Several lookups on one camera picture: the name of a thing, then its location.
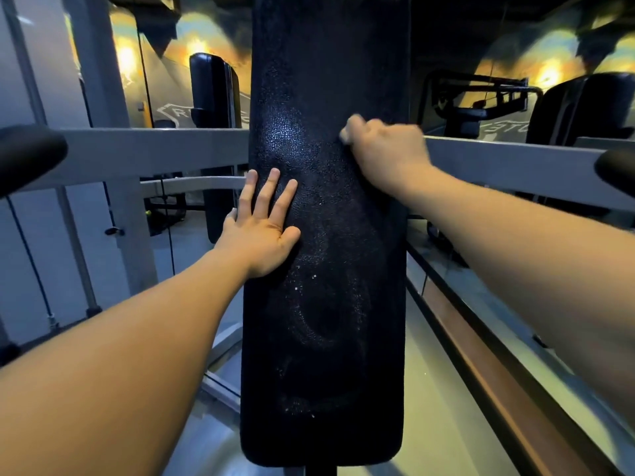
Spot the black pillar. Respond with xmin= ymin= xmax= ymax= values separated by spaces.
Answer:
xmin=189 ymin=52 xmax=243 ymax=243

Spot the person's right forearm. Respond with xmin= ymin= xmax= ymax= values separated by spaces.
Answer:
xmin=396 ymin=165 xmax=635 ymax=417

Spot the black seated gym machine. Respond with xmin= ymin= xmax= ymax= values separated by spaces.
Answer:
xmin=146 ymin=192 xmax=189 ymax=236

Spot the person's left forearm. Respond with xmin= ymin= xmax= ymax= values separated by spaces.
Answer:
xmin=0 ymin=247 xmax=251 ymax=476

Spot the black steel cable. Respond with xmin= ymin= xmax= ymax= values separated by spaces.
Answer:
xmin=136 ymin=32 xmax=177 ymax=276
xmin=5 ymin=195 xmax=58 ymax=328

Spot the black padded backrest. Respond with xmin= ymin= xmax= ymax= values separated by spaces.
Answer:
xmin=239 ymin=0 xmax=413 ymax=467

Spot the black foam grip handle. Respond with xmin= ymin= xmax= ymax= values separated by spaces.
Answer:
xmin=0 ymin=124 xmax=69 ymax=199
xmin=594 ymin=148 xmax=635 ymax=199

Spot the person's left hand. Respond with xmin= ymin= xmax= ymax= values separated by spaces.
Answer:
xmin=214 ymin=168 xmax=302 ymax=279

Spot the chrome guide rod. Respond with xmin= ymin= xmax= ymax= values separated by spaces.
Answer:
xmin=0 ymin=0 xmax=103 ymax=318

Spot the brown partition base rail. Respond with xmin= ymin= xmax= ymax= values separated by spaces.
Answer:
xmin=406 ymin=242 xmax=621 ymax=476

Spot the person's right hand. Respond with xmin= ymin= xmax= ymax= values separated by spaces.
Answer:
xmin=339 ymin=113 xmax=435 ymax=199

